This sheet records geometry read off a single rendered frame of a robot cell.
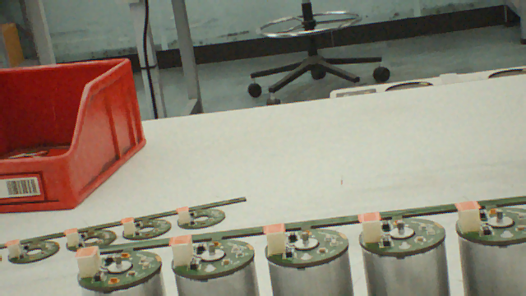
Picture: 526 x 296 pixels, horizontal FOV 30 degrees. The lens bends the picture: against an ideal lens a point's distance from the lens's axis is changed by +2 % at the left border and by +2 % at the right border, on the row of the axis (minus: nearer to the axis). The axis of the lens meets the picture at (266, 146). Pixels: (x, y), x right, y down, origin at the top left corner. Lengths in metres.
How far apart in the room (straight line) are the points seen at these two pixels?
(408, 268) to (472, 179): 0.23
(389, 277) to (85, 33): 4.60
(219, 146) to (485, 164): 0.18
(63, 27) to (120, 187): 4.31
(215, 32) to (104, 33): 0.54
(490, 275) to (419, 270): 0.02
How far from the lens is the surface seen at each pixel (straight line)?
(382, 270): 0.28
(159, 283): 0.29
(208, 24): 4.73
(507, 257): 0.28
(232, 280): 0.28
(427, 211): 0.30
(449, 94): 0.67
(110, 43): 4.84
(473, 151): 0.55
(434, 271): 0.28
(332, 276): 0.28
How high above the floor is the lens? 0.92
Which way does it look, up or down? 17 degrees down
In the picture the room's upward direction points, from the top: 9 degrees counter-clockwise
